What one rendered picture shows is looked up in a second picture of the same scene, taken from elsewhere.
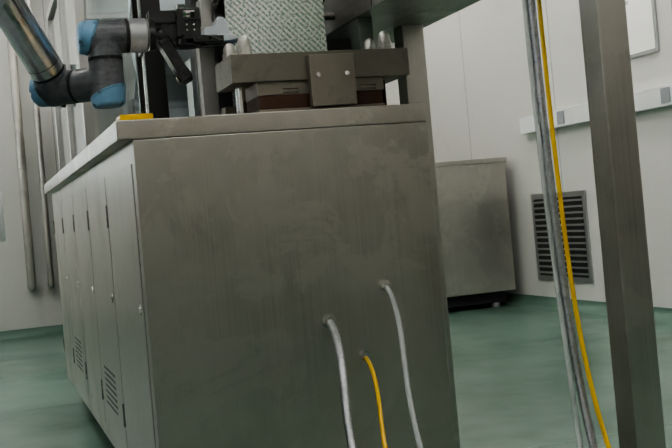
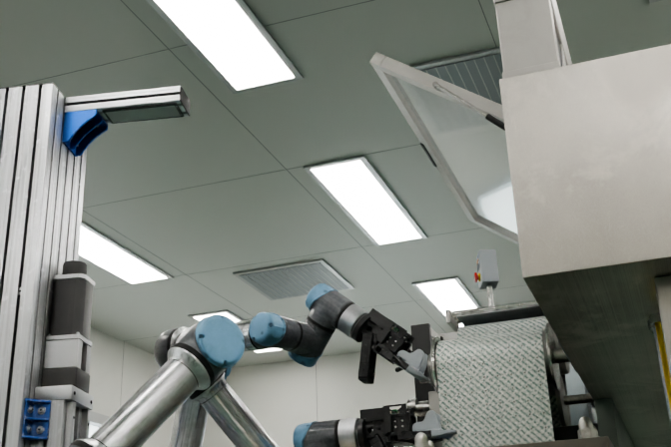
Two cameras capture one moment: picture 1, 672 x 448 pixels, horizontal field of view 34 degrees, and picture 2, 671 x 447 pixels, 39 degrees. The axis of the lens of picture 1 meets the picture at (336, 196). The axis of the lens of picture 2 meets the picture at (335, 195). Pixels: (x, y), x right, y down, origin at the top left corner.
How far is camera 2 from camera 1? 1.13 m
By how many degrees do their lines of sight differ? 43
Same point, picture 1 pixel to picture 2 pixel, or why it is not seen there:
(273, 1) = (490, 389)
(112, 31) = (322, 433)
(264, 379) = not seen: outside the picture
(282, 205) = not seen: outside the picture
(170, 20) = (380, 418)
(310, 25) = (533, 412)
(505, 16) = not seen: outside the picture
